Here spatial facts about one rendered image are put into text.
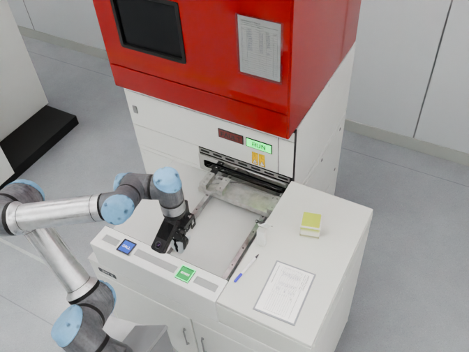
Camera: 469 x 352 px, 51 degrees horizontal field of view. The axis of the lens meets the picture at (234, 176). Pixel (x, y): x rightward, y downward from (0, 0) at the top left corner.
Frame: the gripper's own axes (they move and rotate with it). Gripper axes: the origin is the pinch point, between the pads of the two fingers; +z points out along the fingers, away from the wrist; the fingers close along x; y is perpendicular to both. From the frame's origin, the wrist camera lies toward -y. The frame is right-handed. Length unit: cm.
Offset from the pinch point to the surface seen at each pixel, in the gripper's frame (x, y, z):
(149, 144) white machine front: 59, 59, 24
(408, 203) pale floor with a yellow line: -57, 156, 111
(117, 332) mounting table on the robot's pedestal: 15.1, -23.7, 28.7
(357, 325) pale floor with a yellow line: -55, 61, 111
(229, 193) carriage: 8, 47, 23
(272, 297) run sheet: -31.8, 5.9, 13.8
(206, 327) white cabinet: -9.1, -4.1, 38.3
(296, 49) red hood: -15, 58, -47
